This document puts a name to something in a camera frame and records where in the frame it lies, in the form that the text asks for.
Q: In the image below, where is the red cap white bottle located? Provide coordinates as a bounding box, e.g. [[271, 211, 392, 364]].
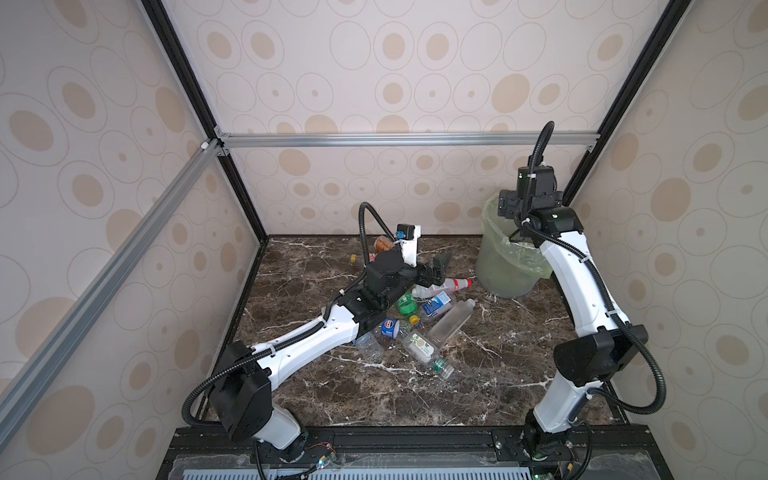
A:
[[411, 278, 473, 300]]

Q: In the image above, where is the green sprite bottle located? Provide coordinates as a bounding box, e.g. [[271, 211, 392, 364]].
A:
[[396, 293, 419, 317]]

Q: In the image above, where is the pepsi label bottle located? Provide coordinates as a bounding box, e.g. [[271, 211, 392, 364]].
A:
[[381, 319, 412, 341]]

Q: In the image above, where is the pocari sweat bottle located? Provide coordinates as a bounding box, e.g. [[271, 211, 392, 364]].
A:
[[354, 332, 384, 364]]

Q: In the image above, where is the green cap clear bottle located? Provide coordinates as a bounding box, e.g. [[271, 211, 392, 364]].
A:
[[402, 332, 455, 380]]

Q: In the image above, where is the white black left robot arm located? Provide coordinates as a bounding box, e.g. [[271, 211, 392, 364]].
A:
[[202, 249, 452, 450]]

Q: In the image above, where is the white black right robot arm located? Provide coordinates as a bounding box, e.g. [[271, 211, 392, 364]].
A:
[[497, 165, 648, 457]]

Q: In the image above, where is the mesh bin with green liner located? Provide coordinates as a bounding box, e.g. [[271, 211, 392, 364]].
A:
[[475, 195, 552, 299]]

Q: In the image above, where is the yellow cap red label bottle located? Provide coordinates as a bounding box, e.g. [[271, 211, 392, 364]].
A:
[[349, 253, 376, 266]]

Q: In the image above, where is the blue label clear bottle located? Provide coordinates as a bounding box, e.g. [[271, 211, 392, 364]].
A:
[[421, 292, 455, 320]]

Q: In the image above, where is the brown tea bottle at back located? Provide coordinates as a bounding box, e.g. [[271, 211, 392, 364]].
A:
[[374, 236, 396, 253]]

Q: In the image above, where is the large clear square bottle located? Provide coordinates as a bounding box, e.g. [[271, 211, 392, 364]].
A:
[[427, 299, 476, 348]]

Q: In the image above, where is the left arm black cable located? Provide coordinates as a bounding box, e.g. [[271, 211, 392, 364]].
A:
[[181, 201, 397, 428]]

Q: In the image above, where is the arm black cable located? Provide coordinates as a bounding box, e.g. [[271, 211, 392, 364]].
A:
[[181, 201, 397, 428], [509, 121, 668, 416]]

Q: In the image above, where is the horizontal aluminium back rail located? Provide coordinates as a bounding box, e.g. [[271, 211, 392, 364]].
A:
[[215, 131, 601, 150]]

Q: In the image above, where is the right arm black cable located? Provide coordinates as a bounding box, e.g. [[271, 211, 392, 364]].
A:
[[509, 121, 668, 416]]

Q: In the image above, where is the black right corner post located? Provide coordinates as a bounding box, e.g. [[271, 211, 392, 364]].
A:
[[563, 0, 694, 206]]

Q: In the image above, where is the black corner post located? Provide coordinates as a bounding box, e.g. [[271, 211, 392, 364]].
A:
[[140, 0, 269, 243], [563, 0, 694, 206]]

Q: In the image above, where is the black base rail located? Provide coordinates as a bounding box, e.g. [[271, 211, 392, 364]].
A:
[[157, 425, 672, 479]]

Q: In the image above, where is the black left corner post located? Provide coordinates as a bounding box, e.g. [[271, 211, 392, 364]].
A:
[[140, 0, 269, 243]]

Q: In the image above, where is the diagonal aluminium left rail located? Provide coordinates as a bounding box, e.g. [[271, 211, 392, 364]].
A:
[[1, 138, 223, 449]]

